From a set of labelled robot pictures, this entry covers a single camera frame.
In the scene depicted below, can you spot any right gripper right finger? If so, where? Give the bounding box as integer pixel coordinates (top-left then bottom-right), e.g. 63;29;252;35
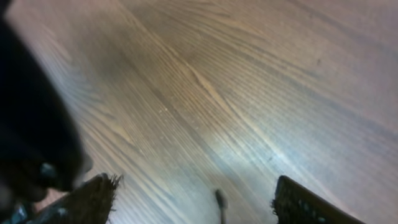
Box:
271;175;363;224

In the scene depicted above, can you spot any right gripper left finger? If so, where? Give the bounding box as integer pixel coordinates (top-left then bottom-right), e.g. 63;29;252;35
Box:
28;173;122;224

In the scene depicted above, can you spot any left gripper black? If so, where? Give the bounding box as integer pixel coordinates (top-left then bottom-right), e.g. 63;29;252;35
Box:
1;21;92;212

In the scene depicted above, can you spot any black usb cable bundle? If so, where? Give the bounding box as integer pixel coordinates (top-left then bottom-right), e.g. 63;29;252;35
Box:
215;189;228;224

